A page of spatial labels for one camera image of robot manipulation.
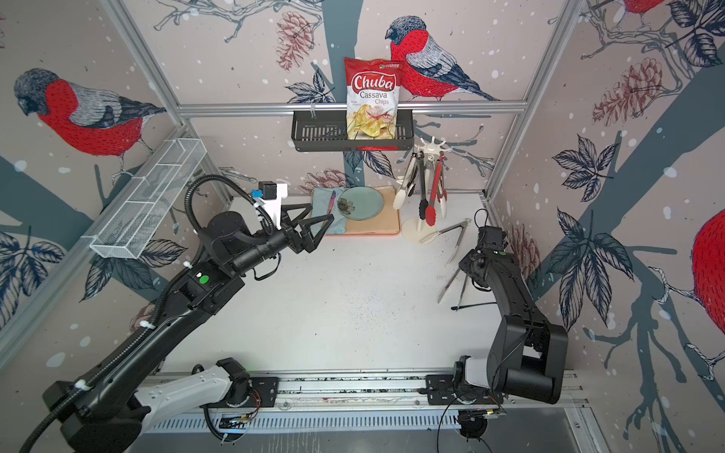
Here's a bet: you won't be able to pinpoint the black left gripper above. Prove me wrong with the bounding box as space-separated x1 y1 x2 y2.
231 200 332 277

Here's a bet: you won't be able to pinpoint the black wire shelf basket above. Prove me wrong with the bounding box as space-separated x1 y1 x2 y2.
291 109 415 152

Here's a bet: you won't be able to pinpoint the light blue cloth napkin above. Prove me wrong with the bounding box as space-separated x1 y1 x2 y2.
312 188 347 235

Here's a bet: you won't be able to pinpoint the colourful handled knife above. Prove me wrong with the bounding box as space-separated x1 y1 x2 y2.
327 191 337 215

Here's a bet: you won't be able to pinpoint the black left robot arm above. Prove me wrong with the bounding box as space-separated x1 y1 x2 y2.
20 175 334 452

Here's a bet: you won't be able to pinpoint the orange tray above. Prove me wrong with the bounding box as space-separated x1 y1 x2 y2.
344 186 400 236

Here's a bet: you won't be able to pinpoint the black steel tongs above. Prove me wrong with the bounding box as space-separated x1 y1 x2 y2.
416 151 429 222

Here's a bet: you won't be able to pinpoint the red silicone tongs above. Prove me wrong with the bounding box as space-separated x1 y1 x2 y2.
425 151 447 227

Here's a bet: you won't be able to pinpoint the plain steel tongs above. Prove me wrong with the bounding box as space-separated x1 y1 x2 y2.
419 217 472 266

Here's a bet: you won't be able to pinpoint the cream handled utensil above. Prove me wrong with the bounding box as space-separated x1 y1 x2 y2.
436 268 469 311

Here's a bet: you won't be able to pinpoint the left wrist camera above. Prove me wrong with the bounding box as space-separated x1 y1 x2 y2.
252 181 289 230

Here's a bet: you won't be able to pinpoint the Chuba cassava chips bag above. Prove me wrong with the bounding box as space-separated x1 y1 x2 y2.
345 58 402 141

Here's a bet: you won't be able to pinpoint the green ceramic plate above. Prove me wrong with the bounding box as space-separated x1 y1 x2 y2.
337 187 384 221

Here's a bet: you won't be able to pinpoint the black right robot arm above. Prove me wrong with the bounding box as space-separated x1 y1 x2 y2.
457 226 568 404

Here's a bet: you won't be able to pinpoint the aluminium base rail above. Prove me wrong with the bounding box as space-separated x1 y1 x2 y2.
135 367 585 439

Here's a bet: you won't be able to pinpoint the cream utensil rack stand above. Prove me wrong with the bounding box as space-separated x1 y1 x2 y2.
393 137 449 245

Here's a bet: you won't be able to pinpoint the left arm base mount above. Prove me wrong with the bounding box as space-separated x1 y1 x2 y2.
206 358 281 409

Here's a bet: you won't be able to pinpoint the white mesh wall basket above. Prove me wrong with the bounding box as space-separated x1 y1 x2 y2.
90 138 207 259

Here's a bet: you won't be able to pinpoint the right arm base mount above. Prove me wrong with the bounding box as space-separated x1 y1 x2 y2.
418 355 500 406

